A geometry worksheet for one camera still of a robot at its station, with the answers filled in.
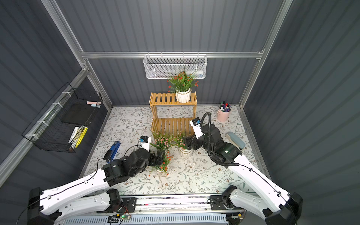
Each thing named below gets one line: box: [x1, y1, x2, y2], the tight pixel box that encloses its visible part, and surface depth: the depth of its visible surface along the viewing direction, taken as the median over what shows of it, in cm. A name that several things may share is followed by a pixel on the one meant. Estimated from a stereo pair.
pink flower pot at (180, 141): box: [169, 131, 193, 158], surface depth 84 cm
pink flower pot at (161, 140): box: [149, 130, 174, 151], surface depth 84 cm
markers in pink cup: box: [219, 100, 233, 113], surface depth 104 cm
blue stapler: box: [104, 140, 122, 164], surface depth 93 cm
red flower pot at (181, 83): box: [166, 67, 200, 104], surface depth 81 cm
